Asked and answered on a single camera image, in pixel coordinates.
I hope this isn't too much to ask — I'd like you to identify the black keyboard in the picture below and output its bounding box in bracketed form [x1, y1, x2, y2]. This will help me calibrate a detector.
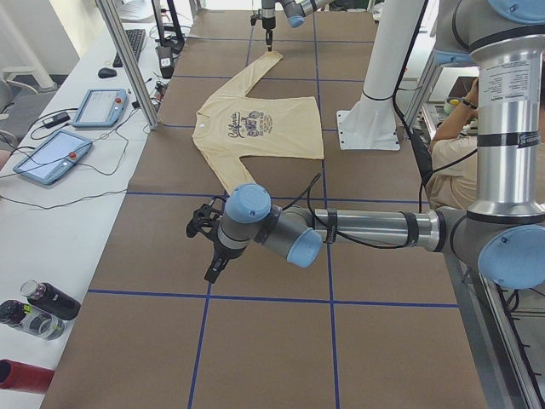
[112, 28, 146, 68]

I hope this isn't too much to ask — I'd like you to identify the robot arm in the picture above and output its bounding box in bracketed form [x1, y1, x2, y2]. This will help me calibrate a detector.
[250, 0, 332, 52]
[205, 1, 544, 289]

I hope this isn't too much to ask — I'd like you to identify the seated person beige shirt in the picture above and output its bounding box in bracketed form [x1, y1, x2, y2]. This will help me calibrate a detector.
[426, 79, 479, 209]

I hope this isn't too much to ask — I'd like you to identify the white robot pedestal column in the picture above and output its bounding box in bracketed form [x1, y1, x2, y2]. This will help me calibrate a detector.
[361, 0, 427, 115]

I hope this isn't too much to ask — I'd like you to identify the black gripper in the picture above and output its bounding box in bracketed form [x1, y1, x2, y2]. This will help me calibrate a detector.
[204, 239, 245, 283]
[261, 17, 275, 52]

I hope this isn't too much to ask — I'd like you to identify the aluminium frame post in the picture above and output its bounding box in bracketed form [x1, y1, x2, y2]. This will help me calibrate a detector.
[95, 0, 159, 130]

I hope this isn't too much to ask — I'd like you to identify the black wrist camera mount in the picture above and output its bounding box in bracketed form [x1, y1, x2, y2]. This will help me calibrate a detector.
[250, 13, 262, 26]
[186, 199, 223, 241]

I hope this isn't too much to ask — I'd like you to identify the beige long sleeve printed shirt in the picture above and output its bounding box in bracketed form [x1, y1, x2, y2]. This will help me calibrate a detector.
[192, 51, 324, 193]

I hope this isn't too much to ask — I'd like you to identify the black water bottle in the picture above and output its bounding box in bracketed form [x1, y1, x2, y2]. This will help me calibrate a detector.
[20, 279, 81, 320]

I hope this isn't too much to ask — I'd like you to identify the black computer mouse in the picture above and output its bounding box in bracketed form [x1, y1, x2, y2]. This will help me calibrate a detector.
[97, 67, 118, 79]

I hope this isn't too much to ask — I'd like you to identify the red bottle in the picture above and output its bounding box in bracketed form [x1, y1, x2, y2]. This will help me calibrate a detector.
[1, 359, 55, 395]

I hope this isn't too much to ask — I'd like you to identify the blue teach pendant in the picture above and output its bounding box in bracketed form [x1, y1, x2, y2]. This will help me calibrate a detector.
[13, 130, 94, 186]
[72, 89, 128, 128]

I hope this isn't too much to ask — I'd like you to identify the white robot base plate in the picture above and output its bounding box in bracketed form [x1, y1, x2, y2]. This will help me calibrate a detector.
[336, 108, 400, 151]

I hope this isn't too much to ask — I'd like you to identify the blue teach pendant far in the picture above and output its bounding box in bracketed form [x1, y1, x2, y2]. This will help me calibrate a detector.
[72, 89, 128, 128]

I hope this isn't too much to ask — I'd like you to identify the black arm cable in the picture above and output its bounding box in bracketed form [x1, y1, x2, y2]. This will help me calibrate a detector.
[293, 0, 478, 251]

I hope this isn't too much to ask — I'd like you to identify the clear water bottle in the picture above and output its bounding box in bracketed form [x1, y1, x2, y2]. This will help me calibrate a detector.
[1, 300, 66, 341]

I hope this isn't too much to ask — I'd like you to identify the blue teach pendant near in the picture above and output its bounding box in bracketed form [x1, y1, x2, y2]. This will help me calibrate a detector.
[13, 130, 94, 186]

